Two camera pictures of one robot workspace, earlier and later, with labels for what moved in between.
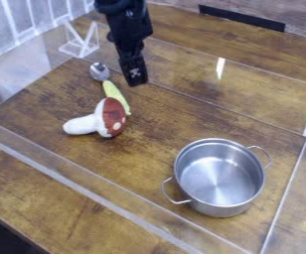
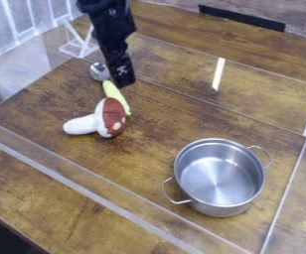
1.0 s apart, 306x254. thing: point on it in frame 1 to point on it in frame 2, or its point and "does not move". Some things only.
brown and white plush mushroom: [106, 120] does not move
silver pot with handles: [218, 176] does not move
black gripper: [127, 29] to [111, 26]
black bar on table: [241, 18] does not move
